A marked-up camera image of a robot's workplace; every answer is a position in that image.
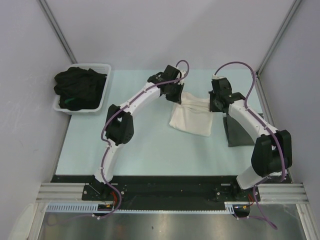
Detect white slotted cable duct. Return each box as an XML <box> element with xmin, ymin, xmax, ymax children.
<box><xmin>46</xmin><ymin>203</ymin><xmax>235</xmax><ymax>214</ymax></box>

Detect aluminium frame rail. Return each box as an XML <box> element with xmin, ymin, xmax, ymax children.
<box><xmin>36</xmin><ymin>183</ymin><xmax>309</xmax><ymax>204</ymax></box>

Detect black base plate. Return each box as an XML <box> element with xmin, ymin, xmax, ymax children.
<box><xmin>51</xmin><ymin>174</ymin><xmax>292</xmax><ymax>211</ymax></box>

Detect folded dark grey t-shirt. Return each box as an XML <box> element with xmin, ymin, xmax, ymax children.
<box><xmin>223</xmin><ymin>115</ymin><xmax>266</xmax><ymax>151</ymax></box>

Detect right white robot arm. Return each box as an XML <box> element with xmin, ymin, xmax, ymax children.
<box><xmin>209</xmin><ymin>75</ymin><xmax>293</xmax><ymax>201</ymax></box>

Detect white plastic basket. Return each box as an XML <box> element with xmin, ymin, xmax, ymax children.
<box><xmin>52</xmin><ymin>63</ymin><xmax>111</xmax><ymax>115</ymax></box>

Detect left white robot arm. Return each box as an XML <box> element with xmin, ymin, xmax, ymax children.
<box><xmin>89</xmin><ymin>65</ymin><xmax>190</xmax><ymax>200</ymax></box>

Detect black t-shirt pile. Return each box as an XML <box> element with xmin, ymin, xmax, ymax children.
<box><xmin>53</xmin><ymin>67</ymin><xmax>108</xmax><ymax>111</ymax></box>

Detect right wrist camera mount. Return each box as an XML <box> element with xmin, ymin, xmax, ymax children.
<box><xmin>211</xmin><ymin>74</ymin><xmax>224</xmax><ymax>80</ymax></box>

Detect white floral t-shirt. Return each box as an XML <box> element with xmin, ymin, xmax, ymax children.
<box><xmin>169</xmin><ymin>92</ymin><xmax>214</xmax><ymax>137</ymax></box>

